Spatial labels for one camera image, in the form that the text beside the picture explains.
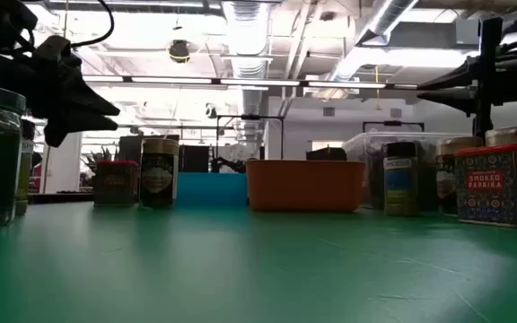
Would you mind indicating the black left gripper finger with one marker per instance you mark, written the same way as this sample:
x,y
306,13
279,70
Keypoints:
x,y
72,130
79,101

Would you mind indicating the smooth silver ceiling duct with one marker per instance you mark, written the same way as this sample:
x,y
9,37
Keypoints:
x,y
382,22

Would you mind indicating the long ceiling light bar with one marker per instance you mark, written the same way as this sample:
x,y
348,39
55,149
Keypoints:
x,y
258,82

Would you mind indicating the blue plastic bin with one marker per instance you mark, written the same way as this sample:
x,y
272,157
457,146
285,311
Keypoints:
x,y
211,190

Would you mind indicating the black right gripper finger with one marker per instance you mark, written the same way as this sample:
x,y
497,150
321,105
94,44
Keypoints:
x,y
456,99
456,76

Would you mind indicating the person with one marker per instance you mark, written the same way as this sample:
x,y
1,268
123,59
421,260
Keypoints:
x,y
37,172

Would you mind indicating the large smoked paprika tin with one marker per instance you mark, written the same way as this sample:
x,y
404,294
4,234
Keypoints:
x,y
496,186

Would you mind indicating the orange plastic bin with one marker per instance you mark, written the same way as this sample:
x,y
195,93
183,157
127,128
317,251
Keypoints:
x,y
303,186

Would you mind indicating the black background table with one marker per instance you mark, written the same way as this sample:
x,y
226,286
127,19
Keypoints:
x,y
61,197

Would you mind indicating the black box behind bin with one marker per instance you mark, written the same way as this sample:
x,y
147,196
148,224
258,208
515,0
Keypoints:
x,y
326,154

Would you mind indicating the white column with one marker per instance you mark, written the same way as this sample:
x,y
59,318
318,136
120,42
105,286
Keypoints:
x,y
63,166

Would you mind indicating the small red-lid paprika tin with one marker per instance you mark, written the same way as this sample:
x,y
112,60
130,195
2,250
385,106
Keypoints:
x,y
115,184

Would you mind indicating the ribbed silver ceiling duct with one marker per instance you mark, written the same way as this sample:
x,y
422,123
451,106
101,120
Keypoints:
x,y
246,40

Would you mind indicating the clear plastic storage container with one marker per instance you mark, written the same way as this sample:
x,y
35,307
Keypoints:
x,y
366,152

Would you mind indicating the gold-lid spice jar dark label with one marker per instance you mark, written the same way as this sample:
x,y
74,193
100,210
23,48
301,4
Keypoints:
x,y
159,175
447,175
516,135

